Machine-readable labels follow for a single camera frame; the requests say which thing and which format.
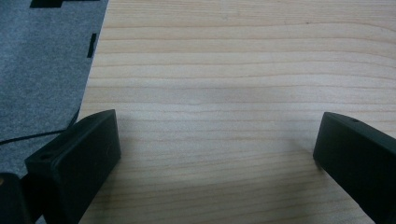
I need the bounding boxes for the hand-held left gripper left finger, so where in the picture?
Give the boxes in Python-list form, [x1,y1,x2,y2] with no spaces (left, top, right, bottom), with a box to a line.
[24,108,122,224]

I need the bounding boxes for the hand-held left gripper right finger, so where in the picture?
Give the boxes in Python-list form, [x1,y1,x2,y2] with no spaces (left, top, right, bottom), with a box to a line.
[312,111,396,224]

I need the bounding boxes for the black cable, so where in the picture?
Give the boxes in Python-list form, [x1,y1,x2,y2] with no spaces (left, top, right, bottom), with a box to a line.
[0,108,81,146]

